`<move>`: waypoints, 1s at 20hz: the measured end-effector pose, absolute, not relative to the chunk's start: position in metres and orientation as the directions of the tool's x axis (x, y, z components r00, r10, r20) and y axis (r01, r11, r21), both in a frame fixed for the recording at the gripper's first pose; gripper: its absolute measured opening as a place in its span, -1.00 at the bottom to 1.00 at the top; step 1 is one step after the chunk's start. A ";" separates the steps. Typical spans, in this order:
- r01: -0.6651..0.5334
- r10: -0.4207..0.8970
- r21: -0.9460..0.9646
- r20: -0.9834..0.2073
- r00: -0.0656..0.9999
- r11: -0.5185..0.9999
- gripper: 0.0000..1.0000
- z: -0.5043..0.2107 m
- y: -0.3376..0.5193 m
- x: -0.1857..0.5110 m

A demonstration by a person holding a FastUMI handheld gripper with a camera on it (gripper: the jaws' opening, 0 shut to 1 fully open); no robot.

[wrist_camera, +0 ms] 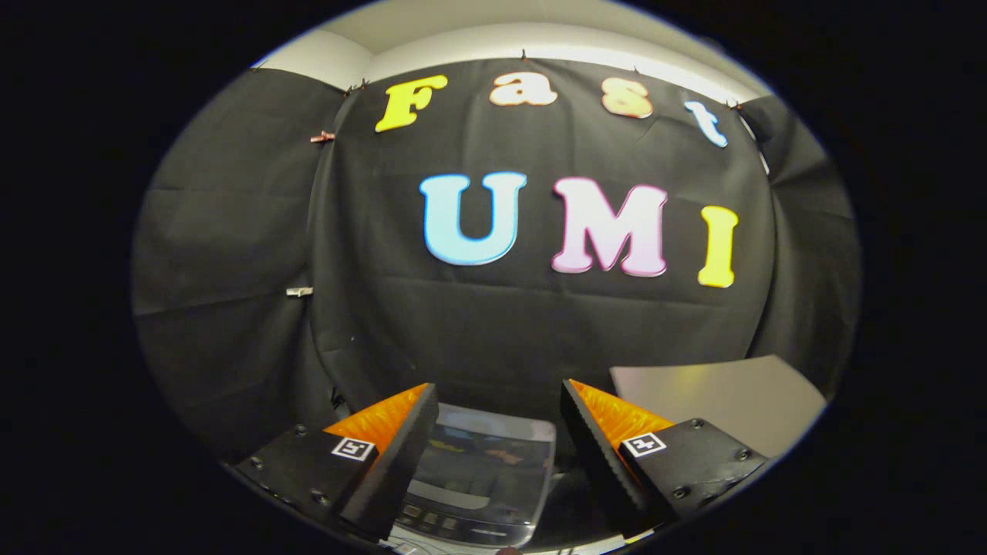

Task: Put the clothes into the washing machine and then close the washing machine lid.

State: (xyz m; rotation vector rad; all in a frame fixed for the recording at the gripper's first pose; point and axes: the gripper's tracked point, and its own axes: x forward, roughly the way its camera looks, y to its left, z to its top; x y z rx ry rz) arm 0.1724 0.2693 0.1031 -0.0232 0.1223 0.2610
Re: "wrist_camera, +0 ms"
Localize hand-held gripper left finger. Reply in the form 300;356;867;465
235;383;439;540

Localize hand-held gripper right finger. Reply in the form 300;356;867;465
561;378;770;537

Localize dark transparent washing machine lid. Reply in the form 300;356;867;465
401;402;558;548

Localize beige cabinet with dark top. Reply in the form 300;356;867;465
609;355;827;459

